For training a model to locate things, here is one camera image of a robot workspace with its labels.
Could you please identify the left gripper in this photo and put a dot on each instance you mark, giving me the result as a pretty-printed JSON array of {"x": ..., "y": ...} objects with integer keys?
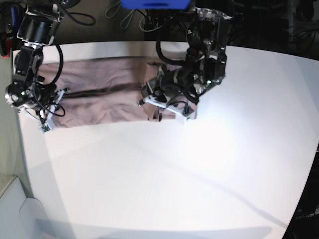
[{"x": 167, "y": 102}]

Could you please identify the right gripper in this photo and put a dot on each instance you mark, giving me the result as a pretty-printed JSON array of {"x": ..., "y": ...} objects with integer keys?
[{"x": 41, "y": 108}]

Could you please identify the mauve t-shirt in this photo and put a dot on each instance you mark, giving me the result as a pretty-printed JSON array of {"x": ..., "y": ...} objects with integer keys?
[{"x": 107, "y": 90}]

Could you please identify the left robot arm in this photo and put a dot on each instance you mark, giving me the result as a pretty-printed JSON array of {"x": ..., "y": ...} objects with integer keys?
[{"x": 179, "y": 84}]

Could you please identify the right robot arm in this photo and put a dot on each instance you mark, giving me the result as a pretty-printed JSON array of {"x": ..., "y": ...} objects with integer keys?
[{"x": 36, "y": 31}]

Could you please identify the red clamp tool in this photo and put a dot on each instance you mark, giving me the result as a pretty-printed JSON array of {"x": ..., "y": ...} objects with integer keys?
[{"x": 5, "y": 44}]

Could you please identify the blue box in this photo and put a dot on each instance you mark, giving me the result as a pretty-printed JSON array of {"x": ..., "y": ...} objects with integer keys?
[{"x": 155, "y": 4}]

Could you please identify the white cabinet corner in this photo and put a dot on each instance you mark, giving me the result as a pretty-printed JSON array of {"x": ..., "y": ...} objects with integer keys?
[{"x": 20, "y": 216}]

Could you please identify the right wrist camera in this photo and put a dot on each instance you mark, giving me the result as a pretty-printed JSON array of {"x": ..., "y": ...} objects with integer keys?
[{"x": 44, "y": 128}]

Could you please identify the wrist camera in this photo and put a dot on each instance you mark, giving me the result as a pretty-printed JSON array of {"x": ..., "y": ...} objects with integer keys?
[
  {"x": 44, "y": 128},
  {"x": 184, "y": 118}
]

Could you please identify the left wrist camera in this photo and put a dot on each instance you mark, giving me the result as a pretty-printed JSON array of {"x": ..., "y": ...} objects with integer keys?
[{"x": 184, "y": 118}]

